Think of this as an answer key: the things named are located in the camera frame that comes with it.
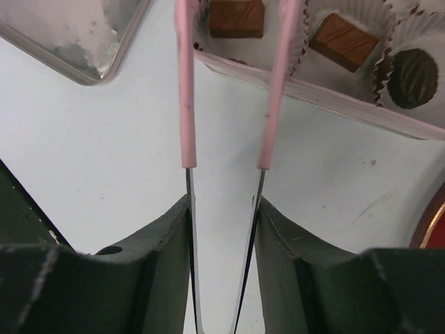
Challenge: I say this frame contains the brown rectangular chocolate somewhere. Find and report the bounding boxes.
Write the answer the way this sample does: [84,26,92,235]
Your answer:
[209,1,265,38]
[309,13,378,73]

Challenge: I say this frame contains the dark oval chocolate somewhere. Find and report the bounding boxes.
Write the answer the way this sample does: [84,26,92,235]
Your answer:
[387,48,439,109]

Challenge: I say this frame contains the silver tin lid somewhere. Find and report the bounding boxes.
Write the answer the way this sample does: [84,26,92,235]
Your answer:
[1,1,149,86]

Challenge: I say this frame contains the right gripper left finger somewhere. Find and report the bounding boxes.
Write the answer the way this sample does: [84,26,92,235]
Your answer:
[1,198,190,333]

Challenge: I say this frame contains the pink chocolate tin box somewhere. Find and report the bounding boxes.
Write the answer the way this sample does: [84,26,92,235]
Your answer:
[193,1,444,140]

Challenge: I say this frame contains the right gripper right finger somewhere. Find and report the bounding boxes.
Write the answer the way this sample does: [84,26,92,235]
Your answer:
[255,200,444,333]

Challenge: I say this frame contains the red round plate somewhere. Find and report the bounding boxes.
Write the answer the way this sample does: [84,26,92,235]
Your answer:
[410,184,445,249]

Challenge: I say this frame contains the pink metal tongs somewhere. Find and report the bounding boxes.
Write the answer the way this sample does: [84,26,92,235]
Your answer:
[174,1,302,333]

